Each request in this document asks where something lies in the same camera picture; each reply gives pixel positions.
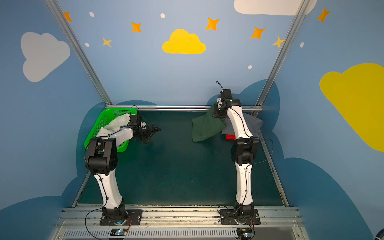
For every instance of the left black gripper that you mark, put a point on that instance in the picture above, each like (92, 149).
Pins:
(148, 132)

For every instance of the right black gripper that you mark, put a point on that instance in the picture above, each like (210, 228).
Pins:
(219, 112)

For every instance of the dark green t-shirt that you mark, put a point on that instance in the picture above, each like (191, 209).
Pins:
(206, 126)

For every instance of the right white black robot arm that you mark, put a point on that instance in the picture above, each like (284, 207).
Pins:
(243, 151)

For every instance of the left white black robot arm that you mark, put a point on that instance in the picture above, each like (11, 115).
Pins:
(101, 159)

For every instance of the cream white t-shirt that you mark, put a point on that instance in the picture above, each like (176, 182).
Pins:
(114, 125)

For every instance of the green plastic basket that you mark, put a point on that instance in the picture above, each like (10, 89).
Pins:
(105, 117)

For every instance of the folded red t-shirt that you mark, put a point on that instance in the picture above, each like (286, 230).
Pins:
(230, 137)

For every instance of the folded grey t-shirt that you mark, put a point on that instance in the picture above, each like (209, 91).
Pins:
(254, 124)

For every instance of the left small circuit board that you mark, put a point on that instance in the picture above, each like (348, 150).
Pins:
(119, 232)

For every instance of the small circuit board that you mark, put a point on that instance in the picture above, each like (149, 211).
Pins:
(244, 234)
(119, 232)

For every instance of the right small circuit board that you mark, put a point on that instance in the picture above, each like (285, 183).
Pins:
(244, 234)

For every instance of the horizontal aluminium back rail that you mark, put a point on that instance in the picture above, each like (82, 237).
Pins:
(164, 108)

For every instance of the left diagonal aluminium post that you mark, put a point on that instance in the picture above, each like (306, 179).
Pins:
(64, 24)

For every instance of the diagonal aluminium post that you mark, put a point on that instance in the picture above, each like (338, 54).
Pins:
(64, 24)
(284, 49)

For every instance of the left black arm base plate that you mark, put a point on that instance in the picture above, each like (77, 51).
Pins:
(135, 216)

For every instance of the aluminium front mounting rail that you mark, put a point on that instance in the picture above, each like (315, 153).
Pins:
(179, 223)

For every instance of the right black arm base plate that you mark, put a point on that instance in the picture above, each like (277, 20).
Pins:
(229, 217)

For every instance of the right diagonal aluminium post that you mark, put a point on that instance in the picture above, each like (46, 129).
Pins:
(284, 49)

